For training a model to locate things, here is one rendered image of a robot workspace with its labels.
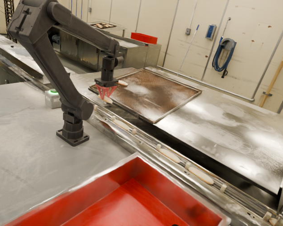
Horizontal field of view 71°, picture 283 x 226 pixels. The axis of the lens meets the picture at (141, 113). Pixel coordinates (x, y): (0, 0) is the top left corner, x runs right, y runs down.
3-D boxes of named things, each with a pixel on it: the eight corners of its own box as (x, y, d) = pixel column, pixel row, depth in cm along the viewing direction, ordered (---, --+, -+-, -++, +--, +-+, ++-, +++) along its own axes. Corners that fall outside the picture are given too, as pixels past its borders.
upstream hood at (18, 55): (-22, 41, 184) (-23, 31, 181) (1, 42, 198) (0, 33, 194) (42, 86, 119) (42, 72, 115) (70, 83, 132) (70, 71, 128)
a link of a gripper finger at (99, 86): (94, 97, 97) (95, 79, 93) (105, 94, 103) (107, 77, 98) (102, 102, 94) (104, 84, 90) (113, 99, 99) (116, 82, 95)
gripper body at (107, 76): (93, 82, 93) (94, 67, 90) (110, 79, 100) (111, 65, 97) (102, 86, 90) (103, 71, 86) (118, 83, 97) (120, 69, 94)
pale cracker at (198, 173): (186, 170, 73) (187, 168, 73) (190, 166, 76) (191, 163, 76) (210, 186, 68) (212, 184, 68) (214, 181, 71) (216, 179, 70)
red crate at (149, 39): (130, 38, 444) (130, 32, 438) (139, 38, 471) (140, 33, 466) (148, 43, 420) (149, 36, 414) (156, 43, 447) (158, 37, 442)
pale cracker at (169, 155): (156, 151, 81) (156, 149, 80) (161, 148, 83) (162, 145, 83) (177, 164, 75) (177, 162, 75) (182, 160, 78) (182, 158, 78)
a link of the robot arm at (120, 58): (99, 40, 86) (116, 44, 84) (112, 38, 96) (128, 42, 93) (97, 66, 92) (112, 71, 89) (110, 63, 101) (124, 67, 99)
